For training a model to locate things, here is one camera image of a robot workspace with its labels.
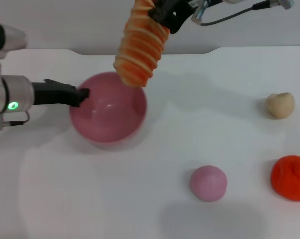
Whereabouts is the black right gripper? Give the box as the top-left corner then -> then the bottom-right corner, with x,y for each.
148,0 -> 227,35

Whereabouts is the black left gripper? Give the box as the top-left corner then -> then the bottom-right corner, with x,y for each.
31,79 -> 91,108

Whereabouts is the pink plastic bowl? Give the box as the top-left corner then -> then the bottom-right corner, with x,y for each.
69,71 -> 148,147

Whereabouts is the orange striped bread roll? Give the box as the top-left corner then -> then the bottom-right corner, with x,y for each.
113,0 -> 171,88

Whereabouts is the red-orange round bread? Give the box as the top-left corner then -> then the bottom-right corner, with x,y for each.
270,155 -> 300,202

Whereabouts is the beige heart-shaped bun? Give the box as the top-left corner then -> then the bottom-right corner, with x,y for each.
265,92 -> 295,120

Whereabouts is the pink round bun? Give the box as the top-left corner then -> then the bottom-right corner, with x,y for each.
189,165 -> 227,202

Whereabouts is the right arm cable with plug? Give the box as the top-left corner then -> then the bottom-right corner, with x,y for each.
191,0 -> 296,27

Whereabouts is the arm cable with plug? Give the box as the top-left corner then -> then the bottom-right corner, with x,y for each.
0,111 -> 31,131
191,0 -> 296,27

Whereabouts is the left arm cable with plug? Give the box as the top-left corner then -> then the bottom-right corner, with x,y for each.
0,111 -> 31,131

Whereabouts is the left wrist camera housing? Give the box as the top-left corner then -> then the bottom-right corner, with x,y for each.
0,21 -> 28,60

